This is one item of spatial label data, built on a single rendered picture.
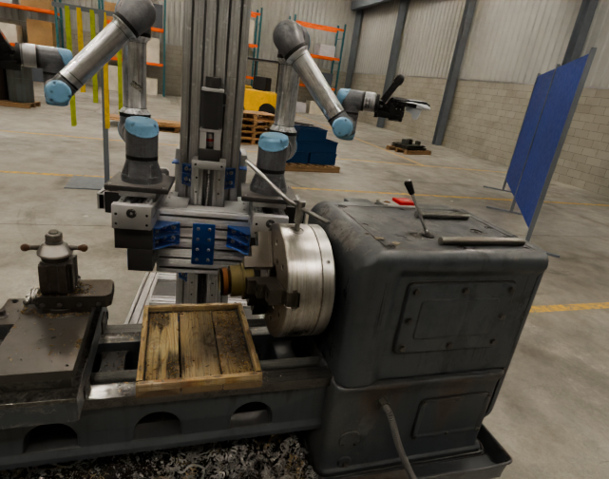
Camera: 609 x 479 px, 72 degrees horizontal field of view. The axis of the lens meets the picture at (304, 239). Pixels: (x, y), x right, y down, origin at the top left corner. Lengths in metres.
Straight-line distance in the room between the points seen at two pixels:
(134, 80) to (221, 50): 0.35
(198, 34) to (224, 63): 0.14
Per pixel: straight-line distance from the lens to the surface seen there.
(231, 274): 1.11
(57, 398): 1.06
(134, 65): 1.80
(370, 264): 0.99
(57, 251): 1.18
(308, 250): 1.05
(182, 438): 1.24
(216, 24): 1.83
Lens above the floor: 1.60
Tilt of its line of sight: 21 degrees down
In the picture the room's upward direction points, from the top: 8 degrees clockwise
